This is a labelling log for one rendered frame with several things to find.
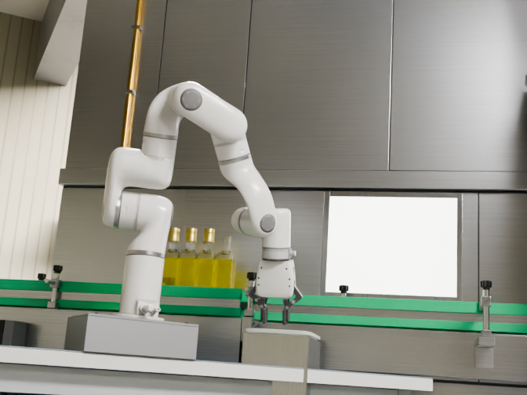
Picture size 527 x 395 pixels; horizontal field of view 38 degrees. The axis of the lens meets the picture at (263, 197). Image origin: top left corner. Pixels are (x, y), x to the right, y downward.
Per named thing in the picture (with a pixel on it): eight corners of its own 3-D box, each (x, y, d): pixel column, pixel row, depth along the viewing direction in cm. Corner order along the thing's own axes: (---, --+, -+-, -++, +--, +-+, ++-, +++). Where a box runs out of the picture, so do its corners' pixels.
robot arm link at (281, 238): (245, 208, 191) (227, 206, 199) (245, 249, 191) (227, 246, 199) (296, 207, 198) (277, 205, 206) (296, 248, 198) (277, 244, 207)
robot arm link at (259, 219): (212, 161, 194) (233, 239, 198) (236, 161, 183) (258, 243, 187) (240, 152, 198) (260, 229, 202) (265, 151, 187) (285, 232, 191)
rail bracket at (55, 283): (60, 310, 227) (66, 266, 230) (49, 308, 220) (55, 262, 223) (48, 309, 228) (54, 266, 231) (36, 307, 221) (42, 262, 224)
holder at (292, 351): (321, 371, 215) (323, 342, 216) (307, 367, 189) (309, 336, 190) (262, 367, 218) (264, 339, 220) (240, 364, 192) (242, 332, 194)
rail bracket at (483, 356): (492, 368, 207) (492, 286, 213) (498, 367, 191) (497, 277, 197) (474, 367, 208) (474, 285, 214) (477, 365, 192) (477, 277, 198)
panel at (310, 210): (461, 303, 232) (462, 195, 240) (462, 302, 229) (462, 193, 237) (179, 291, 251) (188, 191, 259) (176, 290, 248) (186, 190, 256)
